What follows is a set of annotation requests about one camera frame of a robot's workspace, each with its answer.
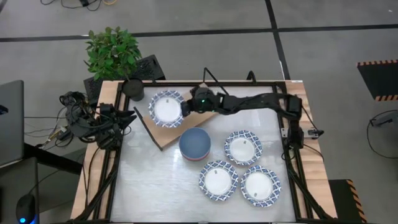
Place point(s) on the black perforated stool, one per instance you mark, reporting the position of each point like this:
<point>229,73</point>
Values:
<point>152,68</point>

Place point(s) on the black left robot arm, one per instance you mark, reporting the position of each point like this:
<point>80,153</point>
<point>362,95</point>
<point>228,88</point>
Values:
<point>84,124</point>

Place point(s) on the black side desk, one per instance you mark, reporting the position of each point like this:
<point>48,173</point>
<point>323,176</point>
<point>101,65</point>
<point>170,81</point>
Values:
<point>53,160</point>

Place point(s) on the silver metal bracket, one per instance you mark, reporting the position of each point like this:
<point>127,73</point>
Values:
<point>285,132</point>

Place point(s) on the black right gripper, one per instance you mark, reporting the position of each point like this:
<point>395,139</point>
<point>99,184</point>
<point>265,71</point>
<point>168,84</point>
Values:
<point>203,101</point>

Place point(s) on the grey floor device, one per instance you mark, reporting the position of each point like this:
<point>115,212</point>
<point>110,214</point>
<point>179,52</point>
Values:
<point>385,119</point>

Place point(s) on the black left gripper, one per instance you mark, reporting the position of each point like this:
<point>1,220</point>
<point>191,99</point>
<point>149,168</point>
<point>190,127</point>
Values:
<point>114,120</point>

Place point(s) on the black computer mouse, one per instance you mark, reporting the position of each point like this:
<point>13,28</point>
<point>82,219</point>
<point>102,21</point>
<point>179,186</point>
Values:
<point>25,208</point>

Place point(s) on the blue patterned white plate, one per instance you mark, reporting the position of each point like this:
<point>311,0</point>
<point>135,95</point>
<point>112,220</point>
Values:
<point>260,186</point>
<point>167,110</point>
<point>218,181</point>
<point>243,148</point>

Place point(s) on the green leafy plant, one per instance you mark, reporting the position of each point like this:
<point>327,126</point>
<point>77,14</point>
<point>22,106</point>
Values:
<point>112,53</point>

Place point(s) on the grey laptop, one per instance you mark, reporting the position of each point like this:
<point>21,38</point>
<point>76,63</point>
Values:
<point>11,124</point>

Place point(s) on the small black connector box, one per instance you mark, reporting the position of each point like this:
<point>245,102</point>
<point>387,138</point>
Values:
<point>314,133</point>

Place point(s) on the wooden shelf with black frame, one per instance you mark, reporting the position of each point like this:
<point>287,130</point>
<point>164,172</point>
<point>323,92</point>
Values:
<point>169,135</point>

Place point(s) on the black power adapter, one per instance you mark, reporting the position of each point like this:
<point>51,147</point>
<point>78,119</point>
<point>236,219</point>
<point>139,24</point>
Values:
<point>84,2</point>

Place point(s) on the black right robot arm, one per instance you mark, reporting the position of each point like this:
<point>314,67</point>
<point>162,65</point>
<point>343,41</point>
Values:
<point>248,101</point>

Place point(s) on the blue bowl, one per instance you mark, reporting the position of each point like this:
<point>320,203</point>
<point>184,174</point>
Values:
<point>195,141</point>

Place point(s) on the black mat with hazard stripes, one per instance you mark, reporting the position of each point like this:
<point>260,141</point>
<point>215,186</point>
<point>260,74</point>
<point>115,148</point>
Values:
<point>343,199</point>
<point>381,79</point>

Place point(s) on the black aluminium table frame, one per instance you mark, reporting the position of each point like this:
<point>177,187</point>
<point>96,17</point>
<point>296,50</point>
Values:
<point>113,174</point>

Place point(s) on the red bowl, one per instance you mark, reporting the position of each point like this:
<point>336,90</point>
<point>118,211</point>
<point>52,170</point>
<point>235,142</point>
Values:
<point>196,159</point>

